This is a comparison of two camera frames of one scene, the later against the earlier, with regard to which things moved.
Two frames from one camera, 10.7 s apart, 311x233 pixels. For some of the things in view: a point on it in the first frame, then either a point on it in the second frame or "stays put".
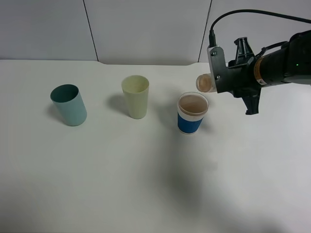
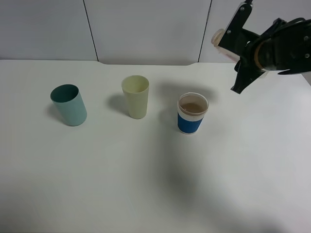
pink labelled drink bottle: [205, 83] -> [215, 39]
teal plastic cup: [68, 100] stays put
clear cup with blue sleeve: [192, 107] stays put
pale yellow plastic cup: [135, 88] stays put
